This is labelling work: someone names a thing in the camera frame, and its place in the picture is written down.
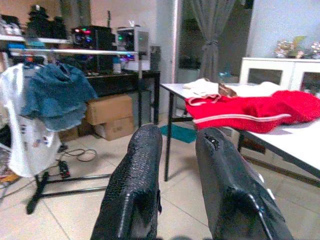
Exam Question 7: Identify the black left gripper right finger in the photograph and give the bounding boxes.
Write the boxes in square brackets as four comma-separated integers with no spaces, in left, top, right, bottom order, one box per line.
[195,127,295,240]

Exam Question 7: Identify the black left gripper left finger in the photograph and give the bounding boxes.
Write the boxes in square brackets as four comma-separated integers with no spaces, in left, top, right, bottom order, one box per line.
[91,124,163,240]

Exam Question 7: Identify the brown cardboard box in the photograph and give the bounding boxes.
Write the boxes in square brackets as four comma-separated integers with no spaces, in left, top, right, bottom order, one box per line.
[86,94,134,125]
[93,116,136,142]

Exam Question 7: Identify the teal floor mat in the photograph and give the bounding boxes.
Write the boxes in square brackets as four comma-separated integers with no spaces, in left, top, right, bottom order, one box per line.
[159,124,198,144]

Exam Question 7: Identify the black power strip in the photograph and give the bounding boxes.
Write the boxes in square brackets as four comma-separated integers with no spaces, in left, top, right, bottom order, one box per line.
[57,159,70,178]

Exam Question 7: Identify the grey table black legs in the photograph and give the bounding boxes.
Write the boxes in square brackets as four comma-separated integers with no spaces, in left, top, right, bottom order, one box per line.
[159,82,320,187]

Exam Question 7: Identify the red garment white trim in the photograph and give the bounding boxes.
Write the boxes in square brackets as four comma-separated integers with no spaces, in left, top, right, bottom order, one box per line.
[185,90,320,134]

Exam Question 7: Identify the black desk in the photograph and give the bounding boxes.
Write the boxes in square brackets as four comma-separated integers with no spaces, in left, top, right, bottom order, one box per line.
[82,69,161,125]

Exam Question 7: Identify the cream garment brown patterned trim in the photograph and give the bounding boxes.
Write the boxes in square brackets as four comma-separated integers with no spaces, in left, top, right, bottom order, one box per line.
[183,77,286,98]

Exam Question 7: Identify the white shirt small colour prints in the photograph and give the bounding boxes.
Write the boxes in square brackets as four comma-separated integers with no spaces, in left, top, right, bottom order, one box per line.
[0,63,62,178]

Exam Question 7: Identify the blue denim jacket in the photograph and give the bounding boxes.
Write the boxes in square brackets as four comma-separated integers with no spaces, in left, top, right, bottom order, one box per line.
[19,62,98,132]

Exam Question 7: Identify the white glass door cabinet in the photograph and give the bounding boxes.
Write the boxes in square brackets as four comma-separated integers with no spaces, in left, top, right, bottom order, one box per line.
[239,57,320,97]

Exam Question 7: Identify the black computer tower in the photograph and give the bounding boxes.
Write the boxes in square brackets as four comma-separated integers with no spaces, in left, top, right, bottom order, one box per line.
[72,24,113,73]

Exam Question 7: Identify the white computer tower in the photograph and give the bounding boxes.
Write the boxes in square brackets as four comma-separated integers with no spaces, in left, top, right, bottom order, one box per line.
[116,26,151,70]

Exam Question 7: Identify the metal clothes rack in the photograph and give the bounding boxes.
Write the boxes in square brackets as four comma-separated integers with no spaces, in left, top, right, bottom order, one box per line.
[7,47,153,216]

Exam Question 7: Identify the flower ornaments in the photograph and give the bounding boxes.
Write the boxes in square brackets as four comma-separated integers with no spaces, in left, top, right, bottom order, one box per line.
[273,36,320,60]

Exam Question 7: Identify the grey curtain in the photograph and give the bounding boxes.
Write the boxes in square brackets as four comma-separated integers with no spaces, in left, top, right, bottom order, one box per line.
[192,0,236,82]

